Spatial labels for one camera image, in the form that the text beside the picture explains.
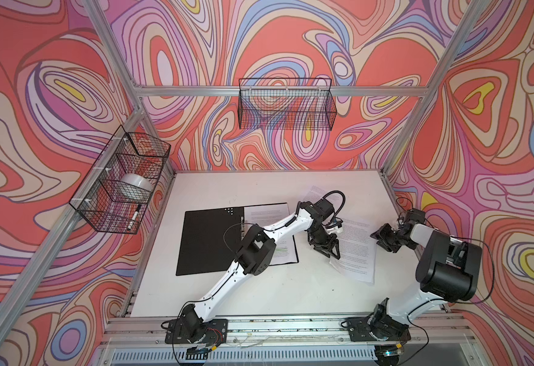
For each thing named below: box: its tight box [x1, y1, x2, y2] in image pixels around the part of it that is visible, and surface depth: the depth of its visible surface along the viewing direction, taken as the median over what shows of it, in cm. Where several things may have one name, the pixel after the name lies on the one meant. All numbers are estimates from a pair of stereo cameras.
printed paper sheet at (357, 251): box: [329, 218, 378, 285], surface depth 93 cm
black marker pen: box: [127, 204, 142, 231], surface depth 73 cm
